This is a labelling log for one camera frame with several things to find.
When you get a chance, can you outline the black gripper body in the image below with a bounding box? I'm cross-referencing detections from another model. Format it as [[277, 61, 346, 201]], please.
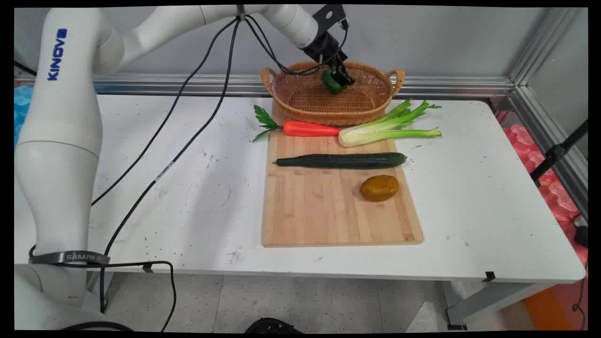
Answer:
[[301, 31, 349, 67]]

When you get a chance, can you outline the green bell pepper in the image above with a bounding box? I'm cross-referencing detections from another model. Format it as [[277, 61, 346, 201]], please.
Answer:
[[321, 69, 348, 95]]

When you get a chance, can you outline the brown potato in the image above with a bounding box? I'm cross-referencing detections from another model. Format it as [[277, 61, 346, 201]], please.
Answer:
[[360, 175, 400, 203]]

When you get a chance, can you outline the woven wicker basket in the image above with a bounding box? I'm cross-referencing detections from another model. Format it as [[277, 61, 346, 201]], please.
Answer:
[[261, 61, 406, 127]]

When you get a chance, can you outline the orange carrot with leaves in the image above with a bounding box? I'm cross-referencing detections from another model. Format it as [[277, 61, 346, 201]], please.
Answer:
[[252, 105, 342, 143]]

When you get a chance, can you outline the green celery stalk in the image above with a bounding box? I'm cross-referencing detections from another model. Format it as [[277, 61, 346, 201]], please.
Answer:
[[338, 98, 443, 148]]

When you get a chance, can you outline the dark green cucumber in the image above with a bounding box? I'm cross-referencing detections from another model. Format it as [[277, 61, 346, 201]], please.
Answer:
[[273, 152, 408, 170]]

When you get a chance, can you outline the bamboo cutting board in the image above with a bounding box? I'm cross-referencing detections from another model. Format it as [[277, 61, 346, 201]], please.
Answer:
[[262, 101, 424, 248]]

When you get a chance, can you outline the black tripod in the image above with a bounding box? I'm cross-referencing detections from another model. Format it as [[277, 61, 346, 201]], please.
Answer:
[[530, 120, 588, 189]]

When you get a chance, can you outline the red bubble wrap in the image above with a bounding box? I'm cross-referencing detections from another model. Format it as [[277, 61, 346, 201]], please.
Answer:
[[501, 110, 588, 266]]

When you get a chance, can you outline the round black floor object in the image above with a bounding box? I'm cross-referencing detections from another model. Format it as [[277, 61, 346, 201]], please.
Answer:
[[244, 317, 304, 334]]

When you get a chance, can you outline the grey table leg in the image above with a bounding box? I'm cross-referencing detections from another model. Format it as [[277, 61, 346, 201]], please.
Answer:
[[443, 280, 559, 330]]

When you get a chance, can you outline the small black device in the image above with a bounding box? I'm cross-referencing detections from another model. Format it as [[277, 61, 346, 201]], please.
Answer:
[[573, 215, 588, 249]]

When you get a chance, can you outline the blue plastic sheet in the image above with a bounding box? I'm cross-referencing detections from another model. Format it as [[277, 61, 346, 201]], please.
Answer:
[[14, 84, 34, 147]]

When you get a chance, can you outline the orange floor mat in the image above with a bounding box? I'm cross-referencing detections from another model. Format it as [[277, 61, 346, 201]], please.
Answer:
[[523, 281, 588, 332]]

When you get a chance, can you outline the long aluminium frame rail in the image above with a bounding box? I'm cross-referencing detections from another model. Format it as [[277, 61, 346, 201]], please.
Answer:
[[14, 72, 516, 100]]

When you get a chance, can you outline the plain black cable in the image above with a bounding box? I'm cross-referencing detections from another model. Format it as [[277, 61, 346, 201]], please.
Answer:
[[91, 14, 350, 207]]

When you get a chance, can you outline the aluminium upright post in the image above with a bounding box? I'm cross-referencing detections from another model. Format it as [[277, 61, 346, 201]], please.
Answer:
[[509, 7, 588, 87]]

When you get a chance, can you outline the short aluminium frame rail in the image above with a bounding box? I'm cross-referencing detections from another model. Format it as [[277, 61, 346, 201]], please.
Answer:
[[509, 86, 588, 221]]

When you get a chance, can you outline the black floor cable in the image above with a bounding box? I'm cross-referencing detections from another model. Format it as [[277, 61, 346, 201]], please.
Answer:
[[101, 261, 177, 332]]

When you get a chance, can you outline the grey printed strap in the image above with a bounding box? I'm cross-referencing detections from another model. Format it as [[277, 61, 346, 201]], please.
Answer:
[[29, 251, 111, 268]]

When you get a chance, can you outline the thin black cable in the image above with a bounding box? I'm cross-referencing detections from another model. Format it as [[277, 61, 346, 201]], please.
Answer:
[[571, 263, 588, 330]]

